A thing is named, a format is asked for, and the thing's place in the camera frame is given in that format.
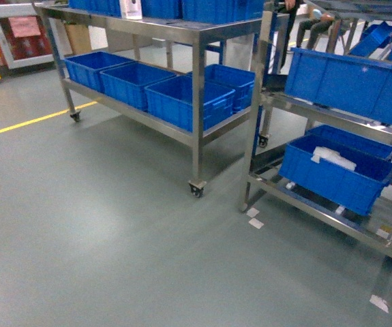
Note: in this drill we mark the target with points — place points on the red fire cabinet door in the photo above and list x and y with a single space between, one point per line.
23 40

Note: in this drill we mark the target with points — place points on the blue crate on cart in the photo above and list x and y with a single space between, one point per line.
171 101
85 68
127 83
240 80

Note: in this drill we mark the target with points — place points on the long blue bin on rack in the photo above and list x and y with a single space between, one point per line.
353 84

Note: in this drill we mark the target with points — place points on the blue crate with white cloth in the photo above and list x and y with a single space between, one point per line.
355 190

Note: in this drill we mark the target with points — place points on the steel flow rack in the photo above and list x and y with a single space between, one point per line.
277 119

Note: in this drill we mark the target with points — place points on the steel wheeled cart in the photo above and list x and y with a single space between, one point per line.
195 34

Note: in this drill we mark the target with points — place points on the white cloth in crate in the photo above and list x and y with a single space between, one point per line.
332 156

